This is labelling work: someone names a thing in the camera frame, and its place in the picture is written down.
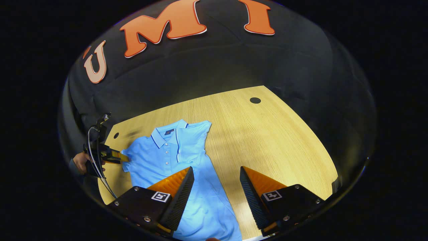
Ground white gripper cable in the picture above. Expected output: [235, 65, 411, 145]
[87, 127, 118, 199]

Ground light blue T-shirt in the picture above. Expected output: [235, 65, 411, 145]
[121, 119, 243, 241]

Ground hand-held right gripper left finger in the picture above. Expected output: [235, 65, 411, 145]
[107, 166, 195, 236]

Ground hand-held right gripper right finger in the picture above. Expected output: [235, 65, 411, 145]
[239, 166, 325, 236]

